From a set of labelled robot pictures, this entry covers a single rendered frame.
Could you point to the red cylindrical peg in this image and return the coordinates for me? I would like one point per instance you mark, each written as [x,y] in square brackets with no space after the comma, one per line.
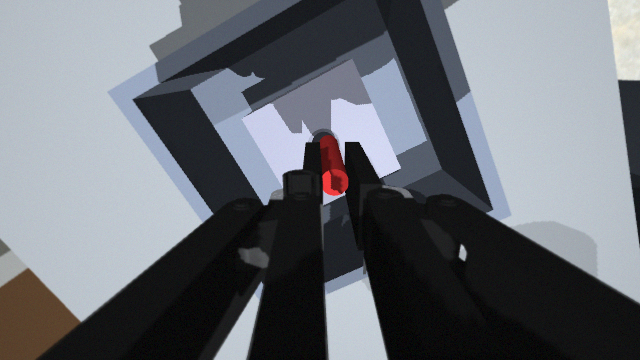
[335,179]

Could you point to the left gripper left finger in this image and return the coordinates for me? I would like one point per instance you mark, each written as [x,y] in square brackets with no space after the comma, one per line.
[184,306]

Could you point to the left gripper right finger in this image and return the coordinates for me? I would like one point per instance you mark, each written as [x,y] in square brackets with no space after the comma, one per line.
[539,305]

